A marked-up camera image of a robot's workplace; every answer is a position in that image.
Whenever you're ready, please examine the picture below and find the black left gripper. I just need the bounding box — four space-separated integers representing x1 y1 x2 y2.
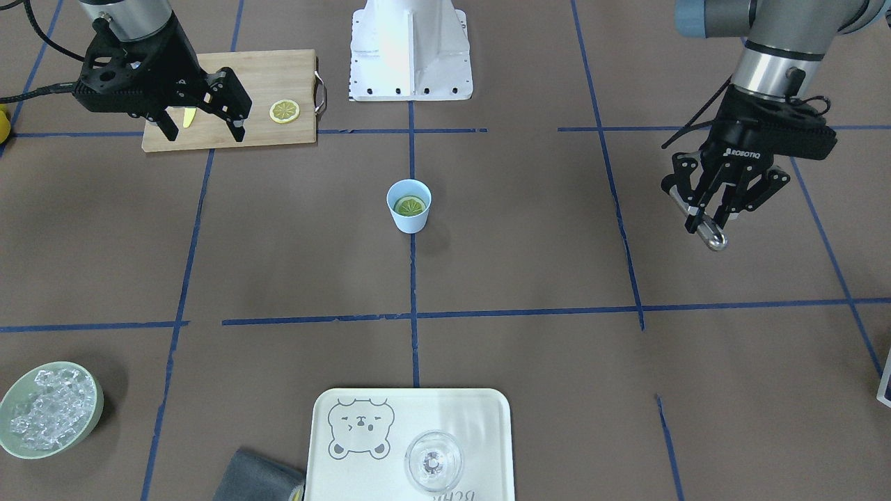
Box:
661 86 837 234

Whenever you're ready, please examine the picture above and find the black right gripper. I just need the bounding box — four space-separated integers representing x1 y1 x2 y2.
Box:
73 15 253 143

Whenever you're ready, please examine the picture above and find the light blue plastic cup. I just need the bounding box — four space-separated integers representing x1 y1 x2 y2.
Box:
387 180 432 234

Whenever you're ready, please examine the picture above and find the lemon slice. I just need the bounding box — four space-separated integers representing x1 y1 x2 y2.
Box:
393 196 427 218
268 99 301 125

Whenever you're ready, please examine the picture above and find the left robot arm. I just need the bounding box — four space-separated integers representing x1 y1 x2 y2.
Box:
661 1 889 251

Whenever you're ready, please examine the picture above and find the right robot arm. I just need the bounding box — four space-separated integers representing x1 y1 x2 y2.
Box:
73 1 252 142

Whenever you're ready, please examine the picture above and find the whole yellow lemon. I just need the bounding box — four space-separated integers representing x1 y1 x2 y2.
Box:
0 104 12 145

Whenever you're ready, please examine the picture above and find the yellow plastic knife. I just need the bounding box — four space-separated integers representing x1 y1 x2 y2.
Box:
182 106 198 128

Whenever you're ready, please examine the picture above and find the wooden cutting board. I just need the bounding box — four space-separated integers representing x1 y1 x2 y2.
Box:
141 49 320 153

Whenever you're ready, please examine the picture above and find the green bowl of ice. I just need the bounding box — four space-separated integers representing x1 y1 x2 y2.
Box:
1 361 104 460

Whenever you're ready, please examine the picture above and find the cream bear serving tray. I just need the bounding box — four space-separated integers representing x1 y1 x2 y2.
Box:
303 389 516 500

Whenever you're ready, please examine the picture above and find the dark grey folded cloth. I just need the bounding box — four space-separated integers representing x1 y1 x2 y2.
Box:
213 448 306 500

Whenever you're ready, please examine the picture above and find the clear wine glass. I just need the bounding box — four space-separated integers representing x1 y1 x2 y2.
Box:
404 430 464 494

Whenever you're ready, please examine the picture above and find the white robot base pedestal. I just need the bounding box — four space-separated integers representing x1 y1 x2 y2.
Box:
348 1 474 102

